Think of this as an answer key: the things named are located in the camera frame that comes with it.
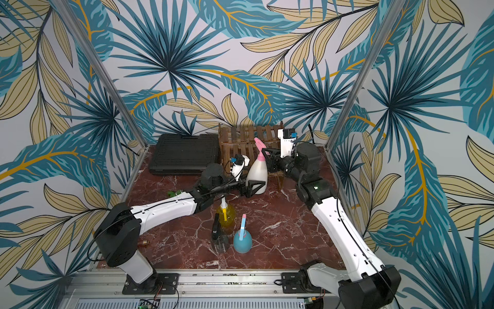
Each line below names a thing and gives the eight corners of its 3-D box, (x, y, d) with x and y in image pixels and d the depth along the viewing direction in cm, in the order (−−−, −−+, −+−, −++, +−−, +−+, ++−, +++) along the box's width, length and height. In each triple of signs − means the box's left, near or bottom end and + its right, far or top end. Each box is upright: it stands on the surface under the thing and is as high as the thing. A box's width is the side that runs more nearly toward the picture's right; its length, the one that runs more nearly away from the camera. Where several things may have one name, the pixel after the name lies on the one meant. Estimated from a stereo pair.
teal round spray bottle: (235, 253, 82) (233, 238, 67) (236, 231, 88) (234, 213, 73) (250, 253, 82) (252, 238, 67) (250, 231, 88) (252, 214, 73)
